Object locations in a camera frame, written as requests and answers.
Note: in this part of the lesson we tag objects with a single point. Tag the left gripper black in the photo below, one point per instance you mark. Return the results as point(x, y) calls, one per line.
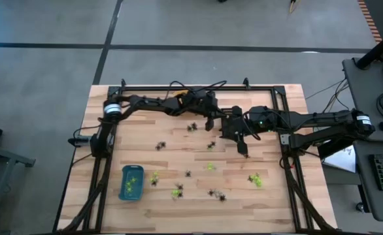
point(208, 102)

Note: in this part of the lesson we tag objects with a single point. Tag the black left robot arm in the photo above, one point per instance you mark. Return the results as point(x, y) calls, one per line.
point(145, 102)

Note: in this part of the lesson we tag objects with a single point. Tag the white paper sheet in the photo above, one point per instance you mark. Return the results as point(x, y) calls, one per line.
point(342, 161)

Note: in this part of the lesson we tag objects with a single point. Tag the silver metal bracket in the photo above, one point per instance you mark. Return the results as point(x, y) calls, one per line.
point(285, 139)

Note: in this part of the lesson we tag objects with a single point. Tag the grey computer desk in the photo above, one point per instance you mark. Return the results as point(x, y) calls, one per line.
point(368, 98)

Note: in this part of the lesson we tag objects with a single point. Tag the small black box device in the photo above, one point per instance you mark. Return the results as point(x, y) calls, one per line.
point(80, 141)

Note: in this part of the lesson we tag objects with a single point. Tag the teal plastic bin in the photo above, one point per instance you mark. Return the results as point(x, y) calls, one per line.
point(124, 173)

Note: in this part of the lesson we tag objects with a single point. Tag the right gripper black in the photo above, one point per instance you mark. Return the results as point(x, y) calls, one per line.
point(253, 122)

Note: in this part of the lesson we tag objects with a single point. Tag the black aluminium table frame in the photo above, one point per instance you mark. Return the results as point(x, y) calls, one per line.
point(260, 88)

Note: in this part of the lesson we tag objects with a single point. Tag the grey metal cart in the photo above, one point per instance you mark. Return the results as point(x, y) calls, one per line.
point(2, 153)

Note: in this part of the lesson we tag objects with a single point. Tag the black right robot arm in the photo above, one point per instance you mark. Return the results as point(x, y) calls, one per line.
point(325, 119)

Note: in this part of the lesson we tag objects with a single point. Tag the black monitor pole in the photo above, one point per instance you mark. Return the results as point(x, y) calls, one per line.
point(377, 49)

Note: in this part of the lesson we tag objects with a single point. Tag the black caster wheel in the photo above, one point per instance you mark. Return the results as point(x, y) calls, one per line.
point(360, 207)

